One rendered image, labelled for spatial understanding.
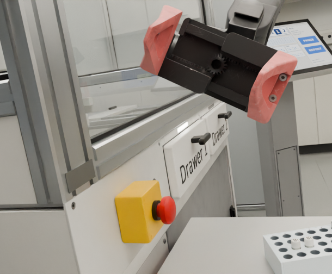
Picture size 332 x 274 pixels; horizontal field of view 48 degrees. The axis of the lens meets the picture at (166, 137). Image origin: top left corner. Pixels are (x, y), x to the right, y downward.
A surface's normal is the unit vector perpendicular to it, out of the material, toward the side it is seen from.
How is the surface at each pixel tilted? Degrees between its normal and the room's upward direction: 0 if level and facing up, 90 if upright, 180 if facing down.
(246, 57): 84
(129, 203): 90
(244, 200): 90
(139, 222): 90
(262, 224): 0
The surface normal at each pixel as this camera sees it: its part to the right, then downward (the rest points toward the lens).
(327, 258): 0.04, 0.18
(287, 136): 0.33, 0.12
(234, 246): -0.15, -0.97
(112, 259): 0.93, -0.08
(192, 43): -0.29, 0.11
